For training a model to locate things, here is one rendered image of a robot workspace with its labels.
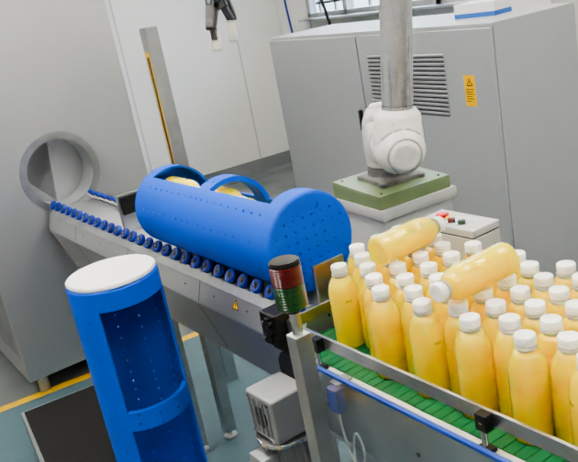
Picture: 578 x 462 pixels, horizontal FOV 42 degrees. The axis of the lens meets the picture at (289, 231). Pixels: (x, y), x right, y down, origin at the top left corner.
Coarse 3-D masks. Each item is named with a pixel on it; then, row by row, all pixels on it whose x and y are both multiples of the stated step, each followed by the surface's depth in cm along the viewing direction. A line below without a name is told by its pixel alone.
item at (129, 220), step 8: (128, 192) 309; (136, 192) 309; (120, 200) 306; (128, 200) 308; (120, 208) 308; (128, 208) 308; (120, 216) 310; (128, 216) 310; (136, 216) 312; (128, 224) 311; (136, 224) 313
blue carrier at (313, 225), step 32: (160, 192) 253; (192, 192) 236; (256, 192) 245; (288, 192) 203; (320, 192) 204; (160, 224) 252; (192, 224) 232; (224, 224) 216; (256, 224) 203; (288, 224) 199; (320, 224) 206; (224, 256) 221; (256, 256) 203; (320, 256) 207
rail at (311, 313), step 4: (328, 300) 194; (320, 304) 193; (324, 304) 193; (328, 304) 194; (312, 308) 191; (316, 308) 192; (320, 308) 193; (324, 308) 193; (328, 308) 194; (304, 312) 190; (308, 312) 191; (312, 312) 191; (316, 312) 192; (320, 312) 193; (324, 312) 194; (300, 316) 189; (304, 316) 190; (308, 316) 191; (312, 316) 192; (316, 316) 192; (304, 320) 190; (308, 320) 191
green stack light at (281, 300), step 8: (304, 280) 148; (272, 288) 148; (296, 288) 146; (304, 288) 147; (280, 296) 146; (288, 296) 146; (296, 296) 146; (304, 296) 147; (280, 304) 147; (288, 304) 146; (296, 304) 146; (304, 304) 147; (288, 312) 147
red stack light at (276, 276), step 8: (272, 272) 145; (280, 272) 144; (288, 272) 144; (296, 272) 145; (272, 280) 146; (280, 280) 145; (288, 280) 145; (296, 280) 145; (280, 288) 145; (288, 288) 145
